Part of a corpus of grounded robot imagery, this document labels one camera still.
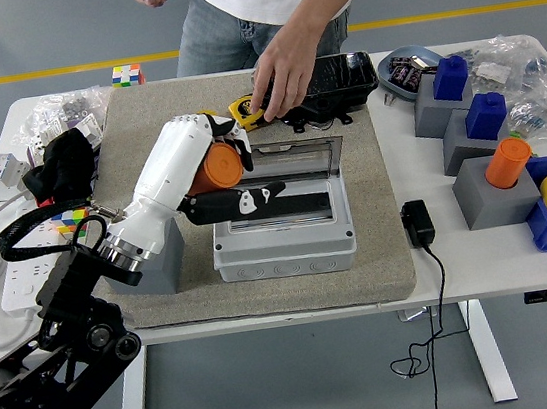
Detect person's left hand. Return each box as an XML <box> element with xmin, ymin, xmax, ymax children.
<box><xmin>242</xmin><ymin>31</ymin><xmax>331</xmax><ymax>126</ymax></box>

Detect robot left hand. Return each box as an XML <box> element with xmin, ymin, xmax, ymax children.
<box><xmin>109</xmin><ymin>101</ymin><xmax>294</xmax><ymax>261</ymax></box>

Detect orange cylinder battery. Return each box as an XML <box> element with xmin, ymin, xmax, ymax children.
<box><xmin>480</xmin><ymin>133</ymin><xmax>538</xmax><ymax>191</ymax></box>
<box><xmin>182</xmin><ymin>139</ymin><xmax>247</xmax><ymax>196</ymax></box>

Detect grey electrical box clear lid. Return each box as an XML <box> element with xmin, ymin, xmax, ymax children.
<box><xmin>198</xmin><ymin>132</ymin><xmax>361</xmax><ymax>288</ymax></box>

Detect black plastic tray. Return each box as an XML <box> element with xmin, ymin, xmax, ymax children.
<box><xmin>248</xmin><ymin>48</ymin><xmax>386</xmax><ymax>140</ymax></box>

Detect grey-brown mat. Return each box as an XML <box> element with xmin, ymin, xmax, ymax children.
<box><xmin>45</xmin><ymin>50</ymin><xmax>421</xmax><ymax>343</ymax></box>

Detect colourful puzzle cube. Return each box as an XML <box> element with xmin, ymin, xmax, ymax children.
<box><xmin>49</xmin><ymin>205</ymin><xmax>95</xmax><ymax>243</ymax></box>
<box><xmin>109</xmin><ymin>62</ymin><xmax>147</xmax><ymax>89</ymax></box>

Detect clear bag purple label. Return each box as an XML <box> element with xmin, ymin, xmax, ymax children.
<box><xmin>59</xmin><ymin>83</ymin><xmax>121</xmax><ymax>155</ymax></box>

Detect blue-grey bowl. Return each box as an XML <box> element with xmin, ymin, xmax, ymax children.
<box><xmin>373</xmin><ymin>40</ymin><xmax>450</xmax><ymax>107</ymax></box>

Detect black cloth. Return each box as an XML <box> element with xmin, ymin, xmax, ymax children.
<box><xmin>16</xmin><ymin>126</ymin><xmax>103</xmax><ymax>214</ymax></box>

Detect grey cube holder round hole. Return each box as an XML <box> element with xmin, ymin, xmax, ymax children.
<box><xmin>99</xmin><ymin>216</ymin><xmax>191</xmax><ymax>303</ymax></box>
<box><xmin>448</xmin><ymin>149</ymin><xmax>545</xmax><ymax>234</ymax></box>

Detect dark snack packets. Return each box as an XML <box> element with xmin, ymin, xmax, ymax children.
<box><xmin>386</xmin><ymin>53</ymin><xmax>426</xmax><ymax>90</ymax></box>

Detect white table leg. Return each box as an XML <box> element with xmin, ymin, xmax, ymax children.
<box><xmin>104</xmin><ymin>344</ymin><xmax>155</xmax><ymax>409</ymax></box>
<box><xmin>457</xmin><ymin>294</ymin><xmax>520</xmax><ymax>407</ymax></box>

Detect clear bag white parts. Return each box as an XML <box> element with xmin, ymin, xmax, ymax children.
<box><xmin>7</xmin><ymin>93</ymin><xmax>71</xmax><ymax>159</ymax></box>

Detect blue block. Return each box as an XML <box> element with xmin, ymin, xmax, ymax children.
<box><xmin>429</xmin><ymin>53</ymin><xmax>473</xmax><ymax>105</ymax></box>
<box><xmin>461</xmin><ymin>89</ymin><xmax>512</xmax><ymax>145</ymax></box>

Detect white power strip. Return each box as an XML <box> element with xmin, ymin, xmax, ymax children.
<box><xmin>0</xmin><ymin>194</ymin><xmax>74</xmax><ymax>317</ymax></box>

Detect black power adapter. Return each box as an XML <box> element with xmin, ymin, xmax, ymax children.
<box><xmin>398</xmin><ymin>197</ymin><xmax>438</xmax><ymax>251</ymax></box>

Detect clear bags of parts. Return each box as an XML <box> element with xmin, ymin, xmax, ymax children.
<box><xmin>443</xmin><ymin>28</ymin><xmax>547</xmax><ymax>166</ymax></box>

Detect black adapter cord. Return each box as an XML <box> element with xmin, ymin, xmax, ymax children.
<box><xmin>373</xmin><ymin>240</ymin><xmax>466</xmax><ymax>409</ymax></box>

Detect grey table bracket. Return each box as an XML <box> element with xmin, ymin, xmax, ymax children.
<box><xmin>396</xmin><ymin>304</ymin><xmax>439</xmax><ymax>323</ymax></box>

